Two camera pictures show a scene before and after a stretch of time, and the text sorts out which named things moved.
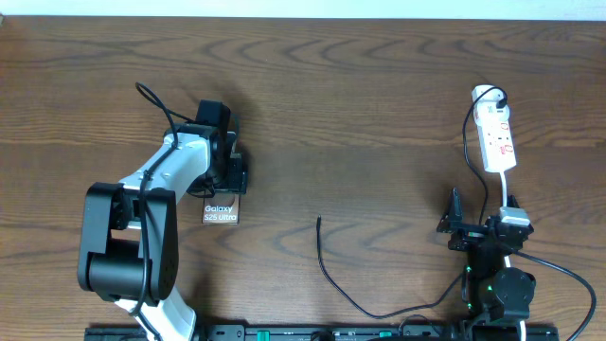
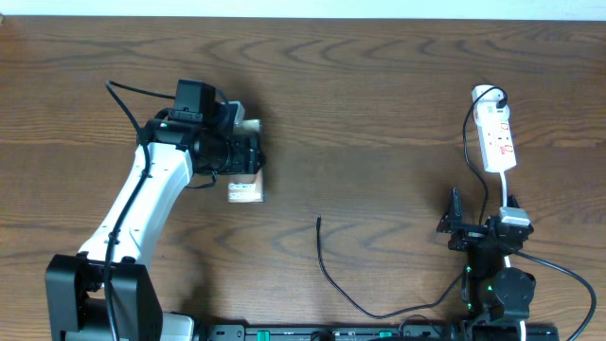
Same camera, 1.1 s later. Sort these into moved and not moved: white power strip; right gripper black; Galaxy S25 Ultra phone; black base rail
Moved: Galaxy S25 Ultra phone
Not moved: black base rail; right gripper black; white power strip
